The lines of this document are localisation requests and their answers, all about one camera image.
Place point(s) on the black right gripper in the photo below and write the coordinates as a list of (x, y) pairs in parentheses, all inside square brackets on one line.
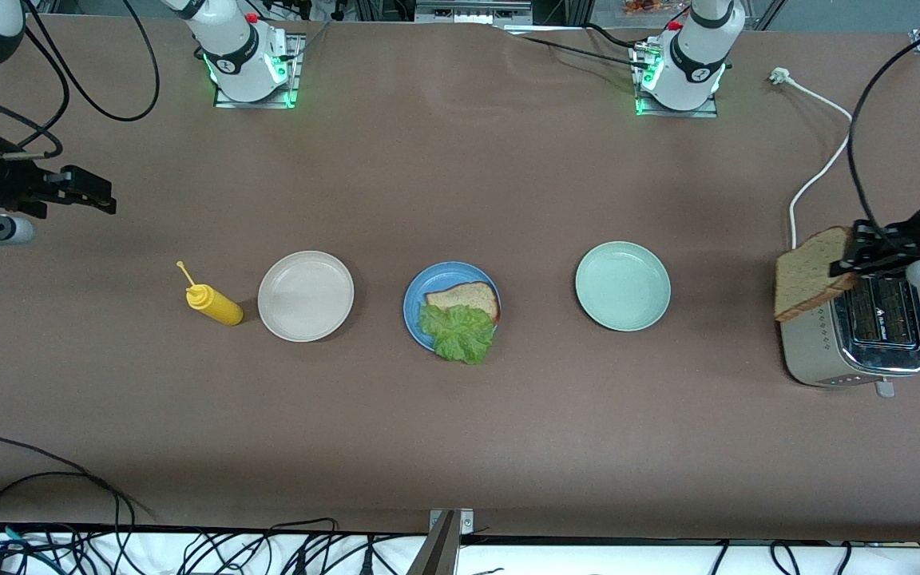
[(11, 184)]

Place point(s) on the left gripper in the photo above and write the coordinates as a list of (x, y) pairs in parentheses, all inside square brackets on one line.
[(905, 234)]

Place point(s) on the brown bread slice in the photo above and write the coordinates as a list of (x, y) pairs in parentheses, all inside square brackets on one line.
[(472, 297), (807, 275)]

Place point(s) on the yellow mustard squeeze bottle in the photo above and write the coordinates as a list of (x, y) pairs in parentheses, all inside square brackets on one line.
[(216, 303)]

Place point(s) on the green lettuce leaf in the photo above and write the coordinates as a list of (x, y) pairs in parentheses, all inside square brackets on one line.
[(456, 331)]

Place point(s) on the beige round plate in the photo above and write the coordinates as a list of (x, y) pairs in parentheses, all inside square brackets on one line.
[(305, 296)]

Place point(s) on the green round plate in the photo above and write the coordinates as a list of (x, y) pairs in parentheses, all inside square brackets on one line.
[(623, 286)]

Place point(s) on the blue round plate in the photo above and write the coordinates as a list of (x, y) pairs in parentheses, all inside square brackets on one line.
[(420, 279)]

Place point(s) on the beige chrome toaster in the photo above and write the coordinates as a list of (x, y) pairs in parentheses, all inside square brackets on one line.
[(827, 351)]

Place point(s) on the orange snack packet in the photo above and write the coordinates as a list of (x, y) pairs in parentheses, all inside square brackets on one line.
[(644, 6)]

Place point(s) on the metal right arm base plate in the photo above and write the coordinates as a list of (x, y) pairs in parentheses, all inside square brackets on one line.
[(295, 60)]

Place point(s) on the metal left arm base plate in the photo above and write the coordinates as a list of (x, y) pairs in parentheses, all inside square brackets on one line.
[(668, 113)]

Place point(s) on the aluminium frame bar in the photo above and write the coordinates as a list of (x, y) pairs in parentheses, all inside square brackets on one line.
[(468, 12)]

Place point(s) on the metal table edge bracket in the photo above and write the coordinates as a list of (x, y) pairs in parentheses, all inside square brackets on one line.
[(464, 521)]

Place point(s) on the dark aluminium profile post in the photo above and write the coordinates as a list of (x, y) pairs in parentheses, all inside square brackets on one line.
[(436, 551)]

